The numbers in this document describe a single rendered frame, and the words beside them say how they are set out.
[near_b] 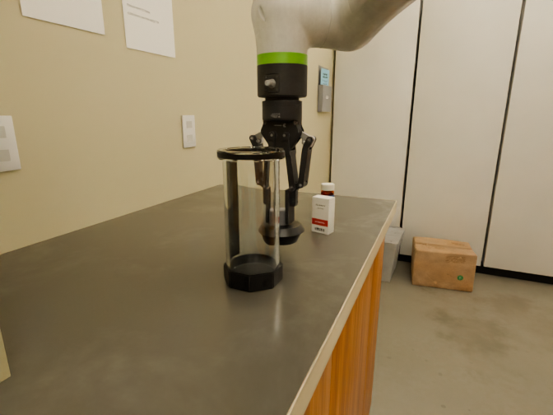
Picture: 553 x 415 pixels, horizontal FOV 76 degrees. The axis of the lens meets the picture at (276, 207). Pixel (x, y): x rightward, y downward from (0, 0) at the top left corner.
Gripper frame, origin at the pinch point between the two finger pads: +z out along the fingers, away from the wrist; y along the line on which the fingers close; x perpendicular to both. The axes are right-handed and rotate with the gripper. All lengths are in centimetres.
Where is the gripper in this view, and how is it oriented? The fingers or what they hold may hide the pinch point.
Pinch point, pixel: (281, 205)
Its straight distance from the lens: 71.2
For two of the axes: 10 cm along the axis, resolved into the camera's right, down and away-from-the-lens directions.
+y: 9.1, 1.1, -4.0
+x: 4.2, -2.4, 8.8
